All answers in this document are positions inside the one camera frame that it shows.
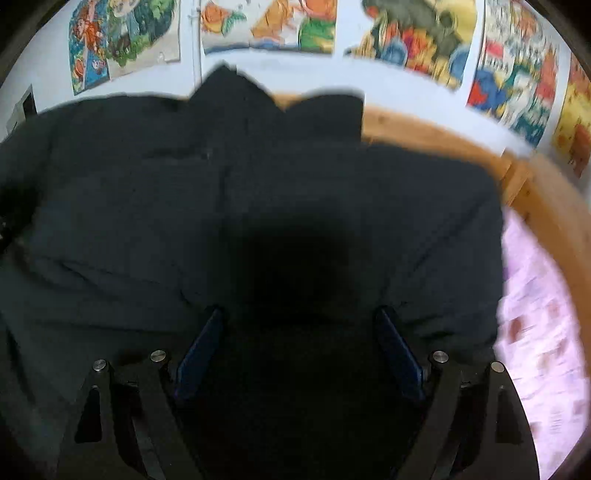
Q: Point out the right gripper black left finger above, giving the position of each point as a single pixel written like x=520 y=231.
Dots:
x=139 y=420

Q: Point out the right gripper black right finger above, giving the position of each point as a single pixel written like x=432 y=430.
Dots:
x=473 y=424

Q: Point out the black padded jacket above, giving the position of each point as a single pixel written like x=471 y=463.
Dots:
x=275 y=244

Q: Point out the pink patterned bed sheet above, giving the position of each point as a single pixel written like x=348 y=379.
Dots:
x=539 y=342

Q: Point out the yellow bear chick drawing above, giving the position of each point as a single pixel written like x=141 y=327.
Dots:
x=571 y=138

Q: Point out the dark doorway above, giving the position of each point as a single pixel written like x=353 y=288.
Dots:
x=23 y=109

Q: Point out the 2024 dragon drawing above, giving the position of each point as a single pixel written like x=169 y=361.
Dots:
x=515 y=80

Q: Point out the dark hill flowers drawing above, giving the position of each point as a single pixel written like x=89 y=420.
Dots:
x=433 y=38

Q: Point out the blond child drawing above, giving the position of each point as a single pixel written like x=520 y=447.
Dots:
x=141 y=34

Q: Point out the red-haired girl drawing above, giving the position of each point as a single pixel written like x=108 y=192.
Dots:
x=87 y=46

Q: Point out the orange slices juice drawing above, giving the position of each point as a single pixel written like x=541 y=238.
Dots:
x=299 y=26

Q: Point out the wooden bed frame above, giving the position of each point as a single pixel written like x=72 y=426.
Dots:
x=521 y=184

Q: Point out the white wall pipe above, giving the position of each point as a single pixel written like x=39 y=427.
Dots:
x=194 y=19

